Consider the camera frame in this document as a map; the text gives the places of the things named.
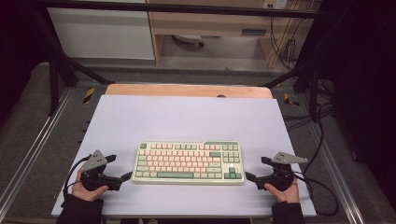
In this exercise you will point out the white cabinet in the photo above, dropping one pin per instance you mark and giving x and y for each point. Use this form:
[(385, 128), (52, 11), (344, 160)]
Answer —
[(99, 34)]

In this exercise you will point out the light wooden desk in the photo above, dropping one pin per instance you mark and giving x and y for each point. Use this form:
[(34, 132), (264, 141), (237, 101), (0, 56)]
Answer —
[(211, 23)]

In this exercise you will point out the white wall socket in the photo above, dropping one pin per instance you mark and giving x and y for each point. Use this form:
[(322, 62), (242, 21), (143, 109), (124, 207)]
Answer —
[(275, 3)]

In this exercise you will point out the person's right hand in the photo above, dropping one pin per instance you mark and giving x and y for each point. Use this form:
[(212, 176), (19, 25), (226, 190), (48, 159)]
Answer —
[(286, 194)]

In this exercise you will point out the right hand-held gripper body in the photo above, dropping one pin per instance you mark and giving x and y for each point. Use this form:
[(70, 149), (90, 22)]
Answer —
[(281, 175)]

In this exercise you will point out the black metal frame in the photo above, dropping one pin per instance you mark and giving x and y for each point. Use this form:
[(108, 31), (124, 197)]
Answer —
[(174, 7)]

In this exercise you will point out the cream pink green keyboard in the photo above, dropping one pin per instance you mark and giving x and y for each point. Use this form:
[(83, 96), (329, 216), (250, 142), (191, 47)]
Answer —
[(186, 163)]

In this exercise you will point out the aluminium floor rail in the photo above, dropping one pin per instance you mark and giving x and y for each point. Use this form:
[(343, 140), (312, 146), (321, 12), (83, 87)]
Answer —
[(336, 174), (34, 149)]

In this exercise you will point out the black curtain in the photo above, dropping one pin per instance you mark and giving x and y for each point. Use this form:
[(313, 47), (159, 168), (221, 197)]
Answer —
[(364, 77), (15, 46)]

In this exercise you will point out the wooden table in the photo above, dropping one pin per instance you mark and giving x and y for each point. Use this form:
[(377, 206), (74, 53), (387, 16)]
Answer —
[(174, 90)]

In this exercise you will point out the yellow black tape strip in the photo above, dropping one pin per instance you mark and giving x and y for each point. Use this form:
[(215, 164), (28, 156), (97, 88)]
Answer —
[(289, 100), (88, 95)]

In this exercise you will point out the white chair base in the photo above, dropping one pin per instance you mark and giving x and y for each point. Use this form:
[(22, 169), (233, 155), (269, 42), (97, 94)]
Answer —
[(188, 39)]

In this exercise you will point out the white table cover board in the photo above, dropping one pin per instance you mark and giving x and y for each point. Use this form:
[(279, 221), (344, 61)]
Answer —
[(186, 121)]

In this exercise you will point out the person's left hand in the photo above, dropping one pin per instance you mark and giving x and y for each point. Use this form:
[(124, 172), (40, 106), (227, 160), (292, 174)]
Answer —
[(87, 193)]

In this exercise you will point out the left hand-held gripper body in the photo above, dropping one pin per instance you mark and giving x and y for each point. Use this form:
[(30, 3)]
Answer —
[(93, 174)]

